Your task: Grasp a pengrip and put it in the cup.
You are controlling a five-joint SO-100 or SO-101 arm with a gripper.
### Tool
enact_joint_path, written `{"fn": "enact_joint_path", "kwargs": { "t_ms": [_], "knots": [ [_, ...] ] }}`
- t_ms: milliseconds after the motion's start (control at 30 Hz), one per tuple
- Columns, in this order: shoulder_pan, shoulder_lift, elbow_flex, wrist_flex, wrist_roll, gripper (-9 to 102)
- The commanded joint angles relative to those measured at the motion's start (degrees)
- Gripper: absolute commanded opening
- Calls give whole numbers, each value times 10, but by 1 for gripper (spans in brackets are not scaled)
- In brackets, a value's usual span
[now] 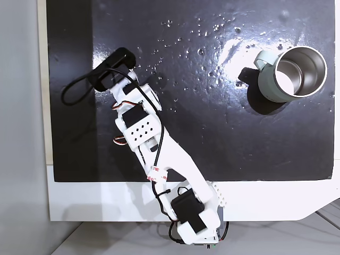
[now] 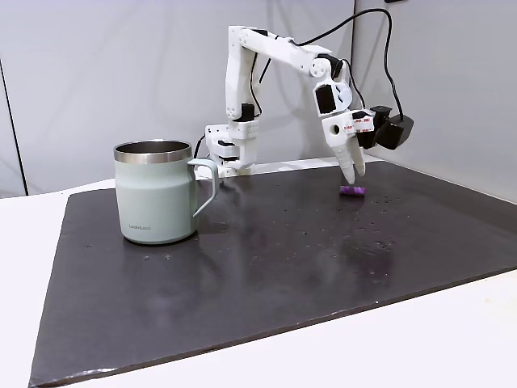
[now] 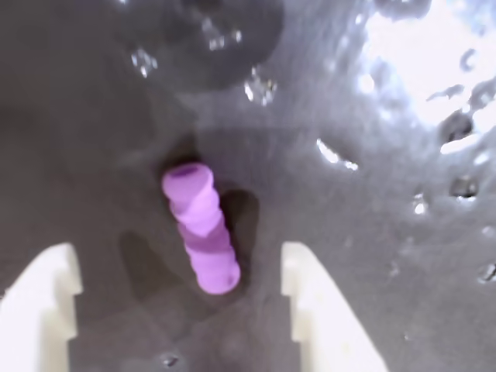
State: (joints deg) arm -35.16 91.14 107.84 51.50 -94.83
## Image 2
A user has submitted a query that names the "black table mat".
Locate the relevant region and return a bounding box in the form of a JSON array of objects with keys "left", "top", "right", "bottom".
[{"left": 27, "top": 160, "right": 517, "bottom": 388}]

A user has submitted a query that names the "mint green steel mug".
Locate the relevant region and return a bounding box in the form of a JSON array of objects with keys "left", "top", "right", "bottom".
[{"left": 113, "top": 139, "right": 221, "bottom": 246}]

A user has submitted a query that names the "black camera box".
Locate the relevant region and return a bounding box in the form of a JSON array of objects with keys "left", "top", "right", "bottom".
[{"left": 370, "top": 105, "right": 416, "bottom": 152}]

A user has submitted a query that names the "black camera cable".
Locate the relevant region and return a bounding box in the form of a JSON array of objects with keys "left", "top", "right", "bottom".
[{"left": 294, "top": 8, "right": 406, "bottom": 120}]

